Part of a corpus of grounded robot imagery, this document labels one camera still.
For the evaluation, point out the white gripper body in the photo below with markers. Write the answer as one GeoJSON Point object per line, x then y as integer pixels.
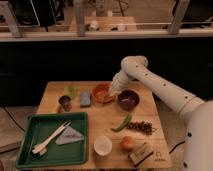
{"type": "Point", "coordinates": [119, 83]}

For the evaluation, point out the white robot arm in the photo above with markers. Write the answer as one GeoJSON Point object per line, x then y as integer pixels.
{"type": "Point", "coordinates": [196, 112]}

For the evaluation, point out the white plastic fork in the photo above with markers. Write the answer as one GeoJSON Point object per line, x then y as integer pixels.
{"type": "Point", "coordinates": [39, 147]}

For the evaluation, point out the dark brown bowl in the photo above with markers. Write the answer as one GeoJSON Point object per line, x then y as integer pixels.
{"type": "Point", "coordinates": [128, 100]}

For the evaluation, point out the orange bowl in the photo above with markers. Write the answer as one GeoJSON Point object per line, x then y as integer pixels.
{"type": "Point", "coordinates": [100, 93]}

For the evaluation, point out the green pea pod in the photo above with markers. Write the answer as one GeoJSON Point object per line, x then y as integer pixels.
{"type": "Point", "coordinates": [123, 124]}

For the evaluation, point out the blue grey sponge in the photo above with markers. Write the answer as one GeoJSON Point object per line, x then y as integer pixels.
{"type": "Point", "coordinates": [85, 99]}

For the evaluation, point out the green cup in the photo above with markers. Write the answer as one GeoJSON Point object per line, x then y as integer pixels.
{"type": "Point", "coordinates": [70, 91]}

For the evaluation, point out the wooden board table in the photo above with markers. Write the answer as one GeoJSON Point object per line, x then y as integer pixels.
{"type": "Point", "coordinates": [103, 117]}

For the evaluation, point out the bunch of dark grapes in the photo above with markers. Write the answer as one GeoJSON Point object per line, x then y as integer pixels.
{"type": "Point", "coordinates": [143, 127]}

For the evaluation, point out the dark metal cup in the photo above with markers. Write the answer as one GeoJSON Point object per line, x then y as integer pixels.
{"type": "Point", "coordinates": [65, 102]}

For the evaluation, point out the orange fruit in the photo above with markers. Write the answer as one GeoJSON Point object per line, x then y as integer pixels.
{"type": "Point", "coordinates": [127, 143]}

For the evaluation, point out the white cup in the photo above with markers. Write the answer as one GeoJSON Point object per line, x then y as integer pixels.
{"type": "Point", "coordinates": [102, 145]}

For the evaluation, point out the grey triangular cloth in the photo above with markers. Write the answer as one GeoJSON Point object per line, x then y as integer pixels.
{"type": "Point", "coordinates": [69, 135]}

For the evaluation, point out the wooden block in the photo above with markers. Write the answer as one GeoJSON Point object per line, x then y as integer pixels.
{"type": "Point", "coordinates": [140, 154]}

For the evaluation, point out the green plastic tray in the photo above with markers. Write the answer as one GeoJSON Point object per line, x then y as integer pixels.
{"type": "Point", "coordinates": [39, 128]}

